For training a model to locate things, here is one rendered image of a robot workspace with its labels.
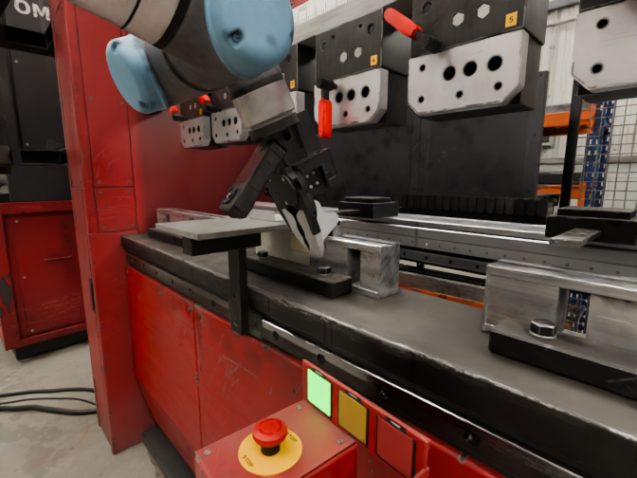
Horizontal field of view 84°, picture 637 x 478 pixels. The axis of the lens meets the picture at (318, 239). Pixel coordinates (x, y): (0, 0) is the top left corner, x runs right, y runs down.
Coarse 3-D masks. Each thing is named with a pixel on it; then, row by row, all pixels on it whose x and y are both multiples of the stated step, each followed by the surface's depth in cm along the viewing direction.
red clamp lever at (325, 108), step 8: (320, 80) 58; (328, 80) 59; (320, 88) 59; (328, 88) 60; (336, 88) 61; (328, 96) 60; (320, 104) 60; (328, 104) 60; (320, 112) 60; (328, 112) 60; (320, 120) 60; (328, 120) 60; (320, 128) 60; (328, 128) 60; (320, 136) 61; (328, 136) 61
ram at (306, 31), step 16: (304, 0) 65; (352, 0) 58; (368, 0) 55; (384, 0) 53; (400, 0) 52; (320, 16) 63; (336, 16) 60; (352, 16) 58; (304, 32) 66; (320, 32) 63
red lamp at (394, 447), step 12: (384, 420) 37; (384, 432) 38; (396, 432) 36; (384, 444) 38; (396, 444) 36; (408, 444) 35; (384, 456) 38; (396, 456) 36; (408, 456) 35; (396, 468) 37; (408, 468) 35
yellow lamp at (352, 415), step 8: (344, 400) 42; (352, 400) 41; (344, 408) 42; (352, 408) 41; (360, 408) 40; (344, 416) 42; (352, 416) 41; (360, 416) 40; (344, 424) 43; (352, 424) 41; (360, 424) 40; (352, 432) 42; (360, 432) 40; (360, 440) 41
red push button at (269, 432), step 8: (256, 424) 41; (264, 424) 40; (272, 424) 40; (280, 424) 40; (256, 432) 39; (264, 432) 39; (272, 432) 39; (280, 432) 39; (256, 440) 39; (264, 440) 38; (272, 440) 38; (280, 440) 39; (264, 448) 39; (272, 448) 39; (280, 448) 40
